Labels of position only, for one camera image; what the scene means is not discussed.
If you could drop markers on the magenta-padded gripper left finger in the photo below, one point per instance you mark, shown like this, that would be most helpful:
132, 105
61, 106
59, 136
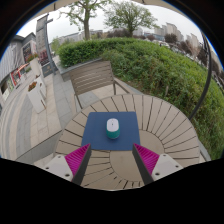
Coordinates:
60, 166

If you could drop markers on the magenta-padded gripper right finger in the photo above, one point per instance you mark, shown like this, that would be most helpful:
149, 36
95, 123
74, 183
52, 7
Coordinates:
166, 165

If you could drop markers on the white and teal computer mouse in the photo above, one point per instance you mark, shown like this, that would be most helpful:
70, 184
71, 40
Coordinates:
113, 126

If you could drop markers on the dark blue mouse pad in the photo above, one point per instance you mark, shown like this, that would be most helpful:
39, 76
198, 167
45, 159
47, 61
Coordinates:
96, 133

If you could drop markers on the slatted brown outdoor chair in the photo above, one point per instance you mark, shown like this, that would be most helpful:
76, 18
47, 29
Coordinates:
91, 76

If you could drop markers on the green hedge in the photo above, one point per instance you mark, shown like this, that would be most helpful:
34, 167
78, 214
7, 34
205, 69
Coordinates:
156, 70

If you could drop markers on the curved black umbrella pole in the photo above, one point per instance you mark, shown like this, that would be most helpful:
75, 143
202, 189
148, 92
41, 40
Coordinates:
208, 76

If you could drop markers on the tall white planter with flowers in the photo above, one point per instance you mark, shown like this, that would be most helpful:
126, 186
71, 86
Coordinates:
35, 68

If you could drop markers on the grey storefront building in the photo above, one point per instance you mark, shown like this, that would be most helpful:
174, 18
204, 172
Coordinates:
13, 60

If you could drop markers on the tall grey sign pillar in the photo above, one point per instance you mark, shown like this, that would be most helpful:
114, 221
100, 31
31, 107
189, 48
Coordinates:
42, 43

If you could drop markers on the distant apartment buildings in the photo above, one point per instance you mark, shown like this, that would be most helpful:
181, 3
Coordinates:
171, 31

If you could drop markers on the sparse-leafed tree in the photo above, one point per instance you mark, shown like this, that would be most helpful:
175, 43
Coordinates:
86, 30

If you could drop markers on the leafy green tree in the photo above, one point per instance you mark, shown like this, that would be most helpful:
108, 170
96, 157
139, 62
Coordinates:
130, 16

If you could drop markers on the beige umbrella canopy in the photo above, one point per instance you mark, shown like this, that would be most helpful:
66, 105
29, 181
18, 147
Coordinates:
55, 6

